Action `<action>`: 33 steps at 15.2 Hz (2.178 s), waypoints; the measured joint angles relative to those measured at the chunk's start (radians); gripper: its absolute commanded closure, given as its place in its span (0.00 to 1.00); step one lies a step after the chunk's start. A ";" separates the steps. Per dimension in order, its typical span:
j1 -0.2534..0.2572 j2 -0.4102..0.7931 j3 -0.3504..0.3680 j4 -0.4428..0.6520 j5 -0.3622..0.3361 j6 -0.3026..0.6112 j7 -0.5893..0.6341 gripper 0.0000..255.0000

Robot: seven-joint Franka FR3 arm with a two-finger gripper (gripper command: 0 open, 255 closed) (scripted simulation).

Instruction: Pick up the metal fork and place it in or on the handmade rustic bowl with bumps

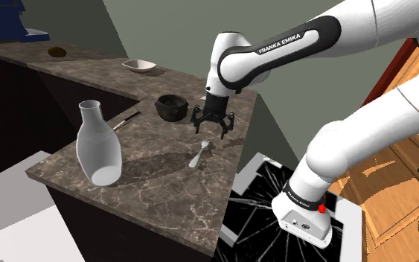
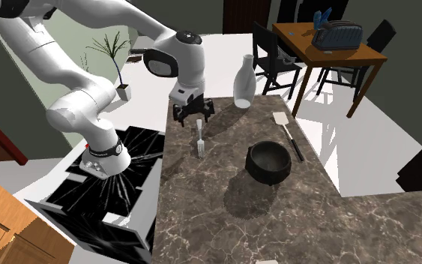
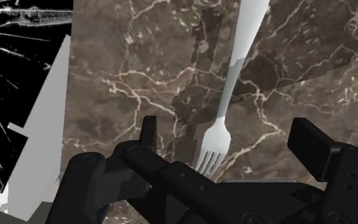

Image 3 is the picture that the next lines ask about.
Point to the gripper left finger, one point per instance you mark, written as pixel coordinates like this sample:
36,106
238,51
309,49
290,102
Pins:
135,173

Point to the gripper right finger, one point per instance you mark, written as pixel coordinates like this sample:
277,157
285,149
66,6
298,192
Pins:
346,173

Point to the white fork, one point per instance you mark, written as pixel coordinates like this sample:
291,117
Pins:
228,93

